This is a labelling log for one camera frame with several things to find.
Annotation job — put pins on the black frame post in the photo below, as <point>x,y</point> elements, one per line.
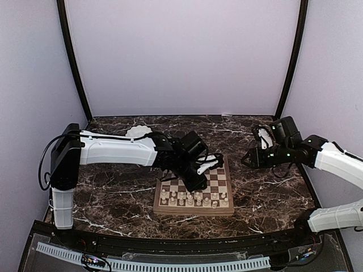
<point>62,14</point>
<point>293,58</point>

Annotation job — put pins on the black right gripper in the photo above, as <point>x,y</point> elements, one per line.
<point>256,160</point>

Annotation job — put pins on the wooden chess board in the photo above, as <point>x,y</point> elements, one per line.
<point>218,181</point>

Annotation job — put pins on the white bowl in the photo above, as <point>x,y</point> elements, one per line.
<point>138,131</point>

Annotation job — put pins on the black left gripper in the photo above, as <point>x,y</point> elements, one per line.
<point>198,184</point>

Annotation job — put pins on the white slotted cable duct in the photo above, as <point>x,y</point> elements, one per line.
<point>154,262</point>

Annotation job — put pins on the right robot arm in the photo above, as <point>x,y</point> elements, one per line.
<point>316,152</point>

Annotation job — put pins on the left black frame post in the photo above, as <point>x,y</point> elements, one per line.
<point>62,14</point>

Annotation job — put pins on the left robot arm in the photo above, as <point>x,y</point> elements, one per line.
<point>140,146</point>

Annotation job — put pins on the right black frame post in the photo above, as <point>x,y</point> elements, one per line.
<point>293,58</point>

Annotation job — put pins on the black front rail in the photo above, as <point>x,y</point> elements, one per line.
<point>117,245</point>

